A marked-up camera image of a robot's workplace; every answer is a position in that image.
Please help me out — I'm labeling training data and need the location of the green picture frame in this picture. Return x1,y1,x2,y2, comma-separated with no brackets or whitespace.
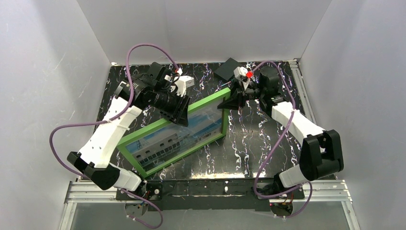
117,88,230,177

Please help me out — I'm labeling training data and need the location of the building photo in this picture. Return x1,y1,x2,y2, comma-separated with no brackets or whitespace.
125,98,224,171

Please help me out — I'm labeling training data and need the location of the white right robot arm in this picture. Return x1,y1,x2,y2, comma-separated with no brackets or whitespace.
218,66,344,196

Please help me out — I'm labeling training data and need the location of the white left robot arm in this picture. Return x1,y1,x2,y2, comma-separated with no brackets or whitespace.
67,62,194,191

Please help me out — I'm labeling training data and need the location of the black square box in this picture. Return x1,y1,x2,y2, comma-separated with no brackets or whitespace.
214,57,243,82

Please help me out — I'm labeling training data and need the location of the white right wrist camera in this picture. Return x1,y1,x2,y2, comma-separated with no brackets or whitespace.
234,67,253,91

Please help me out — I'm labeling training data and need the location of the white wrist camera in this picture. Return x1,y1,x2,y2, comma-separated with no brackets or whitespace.
234,67,253,91
174,76,194,96

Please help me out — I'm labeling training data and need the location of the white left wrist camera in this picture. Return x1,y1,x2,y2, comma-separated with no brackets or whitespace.
174,76,194,96

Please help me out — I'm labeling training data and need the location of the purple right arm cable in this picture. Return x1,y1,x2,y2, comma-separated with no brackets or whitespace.
246,61,313,219

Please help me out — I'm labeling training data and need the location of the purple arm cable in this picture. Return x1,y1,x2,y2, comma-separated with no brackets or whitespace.
246,61,313,219
49,43,180,229

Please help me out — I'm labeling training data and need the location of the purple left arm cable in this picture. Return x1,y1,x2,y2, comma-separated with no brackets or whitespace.
49,43,180,229

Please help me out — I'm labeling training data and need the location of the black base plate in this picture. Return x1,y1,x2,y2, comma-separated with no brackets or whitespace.
115,177,295,212

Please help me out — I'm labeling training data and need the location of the aluminium rail frame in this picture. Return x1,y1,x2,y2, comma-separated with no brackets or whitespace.
58,59,361,230

